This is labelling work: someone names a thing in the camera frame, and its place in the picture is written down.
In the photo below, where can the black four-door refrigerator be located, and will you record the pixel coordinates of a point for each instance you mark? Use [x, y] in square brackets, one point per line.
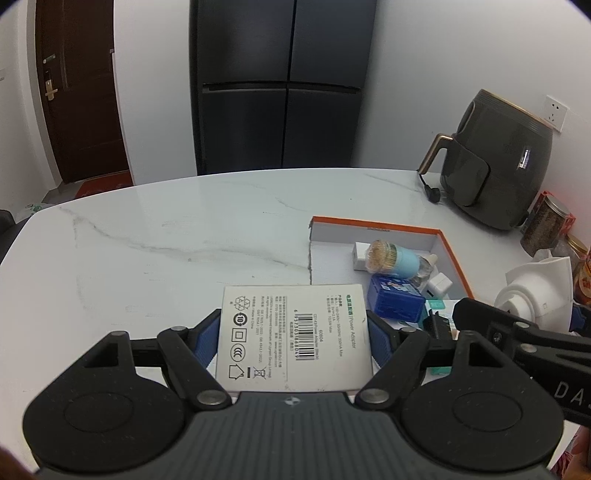
[277, 84]

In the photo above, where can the clear repellent liquid bottle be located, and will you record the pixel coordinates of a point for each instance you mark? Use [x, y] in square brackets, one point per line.
[426, 267]

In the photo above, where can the red floor mat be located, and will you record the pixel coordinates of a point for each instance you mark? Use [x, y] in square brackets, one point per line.
[104, 184]

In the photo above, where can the glass jar gold lid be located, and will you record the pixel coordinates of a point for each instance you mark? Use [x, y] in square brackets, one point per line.
[577, 251]

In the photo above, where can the white orange-rimmed box tray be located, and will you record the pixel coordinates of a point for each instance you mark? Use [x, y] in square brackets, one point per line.
[331, 252]

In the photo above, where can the light blue toothpick jar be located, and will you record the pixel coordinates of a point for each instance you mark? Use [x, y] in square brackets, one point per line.
[391, 259]

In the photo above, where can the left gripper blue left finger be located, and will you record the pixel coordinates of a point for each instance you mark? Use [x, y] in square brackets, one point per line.
[186, 353]

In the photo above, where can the person right hand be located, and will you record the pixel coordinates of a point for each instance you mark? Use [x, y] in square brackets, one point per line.
[574, 463]

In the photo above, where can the small white cube charger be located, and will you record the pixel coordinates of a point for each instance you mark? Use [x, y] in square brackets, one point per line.
[360, 252]

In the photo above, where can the white power adapter box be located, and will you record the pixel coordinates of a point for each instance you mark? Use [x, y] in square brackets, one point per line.
[305, 338]

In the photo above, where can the white wall socket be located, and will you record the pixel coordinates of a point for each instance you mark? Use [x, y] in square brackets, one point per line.
[555, 113]

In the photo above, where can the dark brown door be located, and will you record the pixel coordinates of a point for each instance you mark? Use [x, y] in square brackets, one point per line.
[74, 46]

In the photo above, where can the white rounded plug adapter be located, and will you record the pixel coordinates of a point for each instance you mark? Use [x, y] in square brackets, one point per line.
[437, 287]

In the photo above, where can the white mosquito repellent heater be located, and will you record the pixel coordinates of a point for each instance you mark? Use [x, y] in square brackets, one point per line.
[540, 292]

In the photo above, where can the black power cord plug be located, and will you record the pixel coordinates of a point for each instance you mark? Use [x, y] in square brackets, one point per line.
[433, 193]

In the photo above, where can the teal bandage box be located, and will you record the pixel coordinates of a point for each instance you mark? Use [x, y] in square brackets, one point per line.
[445, 309]

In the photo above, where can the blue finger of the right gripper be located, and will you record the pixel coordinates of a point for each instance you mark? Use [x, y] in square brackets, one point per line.
[580, 319]

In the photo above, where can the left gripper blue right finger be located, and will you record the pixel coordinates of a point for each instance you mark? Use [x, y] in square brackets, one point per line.
[399, 354]

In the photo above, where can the black usb charger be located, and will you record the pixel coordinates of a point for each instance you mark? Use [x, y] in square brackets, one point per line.
[437, 326]

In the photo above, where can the glass jar dark contents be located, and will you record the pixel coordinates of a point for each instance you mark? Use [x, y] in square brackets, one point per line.
[542, 232]

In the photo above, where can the red box behind jars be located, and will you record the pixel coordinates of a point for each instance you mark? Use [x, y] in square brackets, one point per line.
[555, 205]

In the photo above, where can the black chair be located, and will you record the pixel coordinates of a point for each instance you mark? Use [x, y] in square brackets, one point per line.
[8, 232]

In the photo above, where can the dark grey air fryer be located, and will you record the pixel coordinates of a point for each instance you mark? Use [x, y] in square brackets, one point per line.
[495, 162]

